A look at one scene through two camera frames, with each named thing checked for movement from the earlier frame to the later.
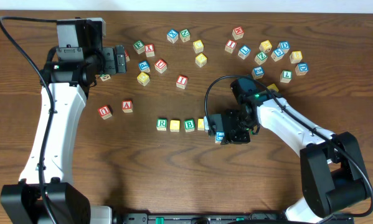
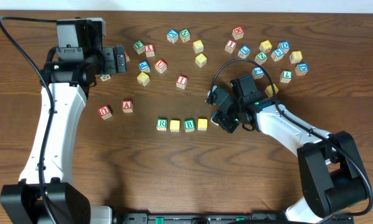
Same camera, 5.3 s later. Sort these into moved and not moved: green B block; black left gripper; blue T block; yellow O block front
Moved: blue T block
Not moved: green B block; yellow O block front; black left gripper
